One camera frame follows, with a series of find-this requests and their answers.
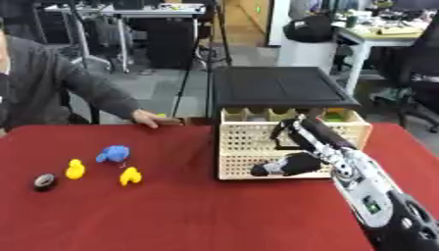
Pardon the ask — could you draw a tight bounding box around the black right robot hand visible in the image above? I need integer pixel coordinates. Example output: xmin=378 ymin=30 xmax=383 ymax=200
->
xmin=248 ymin=114 xmax=361 ymax=177

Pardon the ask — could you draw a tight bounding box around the pale pierced drawer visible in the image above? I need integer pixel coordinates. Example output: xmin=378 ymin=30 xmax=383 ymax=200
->
xmin=218 ymin=108 xmax=374 ymax=180

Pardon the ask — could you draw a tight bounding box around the black bag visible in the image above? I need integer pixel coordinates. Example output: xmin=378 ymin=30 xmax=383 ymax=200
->
xmin=281 ymin=15 xmax=336 ymax=43

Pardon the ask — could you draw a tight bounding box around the white desk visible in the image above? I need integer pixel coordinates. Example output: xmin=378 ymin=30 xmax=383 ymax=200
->
xmin=332 ymin=25 xmax=427 ymax=96

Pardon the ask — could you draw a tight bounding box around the black office chair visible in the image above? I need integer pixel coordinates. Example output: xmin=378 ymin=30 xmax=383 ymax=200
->
xmin=392 ymin=19 xmax=439 ymax=133

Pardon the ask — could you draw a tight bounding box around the black tripod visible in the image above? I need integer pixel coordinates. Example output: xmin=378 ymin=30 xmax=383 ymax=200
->
xmin=170 ymin=0 xmax=233 ymax=118

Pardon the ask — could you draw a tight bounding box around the person's hand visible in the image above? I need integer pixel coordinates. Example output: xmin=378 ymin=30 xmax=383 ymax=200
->
xmin=130 ymin=109 xmax=184 ymax=129

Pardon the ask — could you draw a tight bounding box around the yellow toy duck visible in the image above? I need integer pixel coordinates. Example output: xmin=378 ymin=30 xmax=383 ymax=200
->
xmin=63 ymin=158 xmax=88 ymax=180
xmin=118 ymin=166 xmax=144 ymax=187

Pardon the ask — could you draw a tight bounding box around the blue soft toy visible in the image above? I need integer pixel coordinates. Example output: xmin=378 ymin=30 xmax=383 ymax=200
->
xmin=94 ymin=145 xmax=132 ymax=164

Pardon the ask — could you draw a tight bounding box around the grey metal table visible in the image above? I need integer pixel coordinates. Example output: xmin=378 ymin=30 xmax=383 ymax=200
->
xmin=42 ymin=3 xmax=208 ymax=74

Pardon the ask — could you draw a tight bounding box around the person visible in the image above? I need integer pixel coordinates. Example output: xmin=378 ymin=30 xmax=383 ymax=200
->
xmin=0 ymin=19 xmax=184 ymax=138

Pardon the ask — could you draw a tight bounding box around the black tape roll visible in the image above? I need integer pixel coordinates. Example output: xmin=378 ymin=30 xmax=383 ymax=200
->
xmin=32 ymin=173 xmax=59 ymax=192

